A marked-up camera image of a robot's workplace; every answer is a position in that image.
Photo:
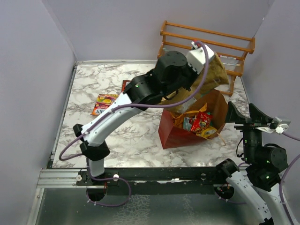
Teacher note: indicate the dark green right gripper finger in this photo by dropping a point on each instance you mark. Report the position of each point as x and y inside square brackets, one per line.
[233, 115]
[257, 116]

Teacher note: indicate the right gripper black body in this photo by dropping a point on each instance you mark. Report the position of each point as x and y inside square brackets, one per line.
[249, 130]

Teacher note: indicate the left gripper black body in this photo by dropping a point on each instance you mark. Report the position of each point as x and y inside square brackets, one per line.
[188, 75]

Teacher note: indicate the brown red paper bag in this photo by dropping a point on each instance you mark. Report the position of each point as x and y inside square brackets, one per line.
[172, 136]

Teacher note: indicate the red Doritos chip bag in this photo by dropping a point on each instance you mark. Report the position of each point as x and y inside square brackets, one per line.
[124, 84]

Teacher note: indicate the orange Fox's candy bag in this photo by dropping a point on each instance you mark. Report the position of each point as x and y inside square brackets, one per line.
[103, 102]

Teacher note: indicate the orange yellow chip bag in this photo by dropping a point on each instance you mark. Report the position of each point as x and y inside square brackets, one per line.
[178, 119]

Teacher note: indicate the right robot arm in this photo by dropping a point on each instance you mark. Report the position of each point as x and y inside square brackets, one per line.
[262, 189]

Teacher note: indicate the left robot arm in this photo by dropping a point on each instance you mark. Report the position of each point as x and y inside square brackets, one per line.
[172, 71]

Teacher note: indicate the yellow snack packet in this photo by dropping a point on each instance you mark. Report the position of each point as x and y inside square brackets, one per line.
[209, 131]

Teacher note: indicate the red snack packet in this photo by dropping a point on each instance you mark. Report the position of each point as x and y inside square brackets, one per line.
[201, 122]

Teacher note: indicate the orange wooden rack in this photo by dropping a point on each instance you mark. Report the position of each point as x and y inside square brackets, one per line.
[177, 36]

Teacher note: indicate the green marker pen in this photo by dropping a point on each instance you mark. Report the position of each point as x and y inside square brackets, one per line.
[231, 61]

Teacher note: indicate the teal snack packet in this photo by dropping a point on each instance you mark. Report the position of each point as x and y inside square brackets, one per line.
[187, 124]

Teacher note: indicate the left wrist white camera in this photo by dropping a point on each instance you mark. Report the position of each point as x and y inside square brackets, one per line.
[196, 58]

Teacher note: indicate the wrist white camera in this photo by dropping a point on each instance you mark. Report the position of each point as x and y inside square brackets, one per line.
[196, 58]
[279, 125]

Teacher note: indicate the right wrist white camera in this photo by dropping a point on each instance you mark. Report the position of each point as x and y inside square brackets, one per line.
[279, 125]

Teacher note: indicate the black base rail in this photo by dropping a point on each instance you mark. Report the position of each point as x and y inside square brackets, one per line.
[154, 181]

